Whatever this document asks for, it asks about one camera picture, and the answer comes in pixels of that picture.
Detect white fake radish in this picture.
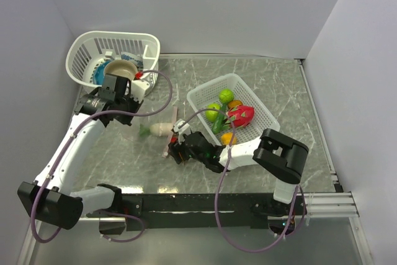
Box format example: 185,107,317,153
139,122,173,137

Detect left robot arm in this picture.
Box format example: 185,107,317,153
17,74,143,230

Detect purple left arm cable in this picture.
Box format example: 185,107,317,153
29,70,173,243

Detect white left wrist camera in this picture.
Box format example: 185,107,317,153
131,79,151,98

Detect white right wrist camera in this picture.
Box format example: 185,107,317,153
172,119,191,137

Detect brown fake food piece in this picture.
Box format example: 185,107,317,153
228,100,243,109

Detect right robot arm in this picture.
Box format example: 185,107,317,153
168,128,309,215

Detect white slatted round basket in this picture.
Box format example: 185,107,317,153
66,31,161,92

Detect blue patterned white dish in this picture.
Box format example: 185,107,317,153
120,52,144,71

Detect beige bowl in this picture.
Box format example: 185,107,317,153
104,60,138,81

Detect white perforated rectangular basket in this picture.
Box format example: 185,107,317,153
187,73,280,144

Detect aluminium frame rail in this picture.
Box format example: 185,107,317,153
305,192,359,218

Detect green fake apple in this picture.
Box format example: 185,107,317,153
205,102,220,123

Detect clear zip top bag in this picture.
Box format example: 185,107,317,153
120,105,178,158

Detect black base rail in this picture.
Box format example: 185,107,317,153
86,192,305,231

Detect green fake chili pepper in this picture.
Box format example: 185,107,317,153
212,110,228,135

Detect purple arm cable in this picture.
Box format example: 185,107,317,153
179,110,306,253
29,70,173,243

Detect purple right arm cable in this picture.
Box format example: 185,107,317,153
179,110,306,253

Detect red fake strawberry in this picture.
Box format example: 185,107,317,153
225,105,255,128

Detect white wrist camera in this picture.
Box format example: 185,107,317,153
131,79,151,98
172,119,191,137

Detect blue plate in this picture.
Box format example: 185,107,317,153
92,62,106,86

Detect orange fake fruit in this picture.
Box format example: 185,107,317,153
220,132,238,145

